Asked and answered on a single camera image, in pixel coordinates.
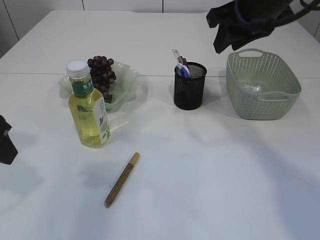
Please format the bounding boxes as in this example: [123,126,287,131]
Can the green wavy glass plate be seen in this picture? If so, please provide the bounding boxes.
[59,62,140,112]

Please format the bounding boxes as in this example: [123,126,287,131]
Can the clear plastic sheet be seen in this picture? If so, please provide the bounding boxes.
[242,84,263,94]

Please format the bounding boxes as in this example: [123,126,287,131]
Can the blue scissors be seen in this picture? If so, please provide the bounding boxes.
[175,63,191,78]

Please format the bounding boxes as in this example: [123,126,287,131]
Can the gold glitter pen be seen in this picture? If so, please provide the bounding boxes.
[104,152,140,209]

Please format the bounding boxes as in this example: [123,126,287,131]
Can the black mesh pen holder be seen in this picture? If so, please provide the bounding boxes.
[173,62,207,111]

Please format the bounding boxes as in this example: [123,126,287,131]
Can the green woven plastic basket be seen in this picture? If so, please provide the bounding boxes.
[226,48,302,121]

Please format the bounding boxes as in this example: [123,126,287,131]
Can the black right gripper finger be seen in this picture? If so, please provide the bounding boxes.
[231,27,273,51]
[213,23,234,54]

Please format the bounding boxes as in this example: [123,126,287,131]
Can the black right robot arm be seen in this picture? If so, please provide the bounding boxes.
[206,0,320,54]

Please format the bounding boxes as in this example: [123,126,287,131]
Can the purple plastic grape bunch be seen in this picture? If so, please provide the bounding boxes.
[87,55,117,103]

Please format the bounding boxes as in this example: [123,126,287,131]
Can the pink scissors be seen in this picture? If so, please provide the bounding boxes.
[176,56,184,65]

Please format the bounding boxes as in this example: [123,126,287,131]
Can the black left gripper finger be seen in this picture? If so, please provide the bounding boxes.
[0,115,18,165]

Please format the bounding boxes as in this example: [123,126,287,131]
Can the yellow tea bottle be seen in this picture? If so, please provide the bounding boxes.
[66,60,111,149]

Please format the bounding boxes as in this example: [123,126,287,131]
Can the clear plastic ruler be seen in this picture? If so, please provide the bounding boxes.
[172,49,180,62]

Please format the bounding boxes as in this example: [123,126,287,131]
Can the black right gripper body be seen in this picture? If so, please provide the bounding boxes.
[206,0,294,30]

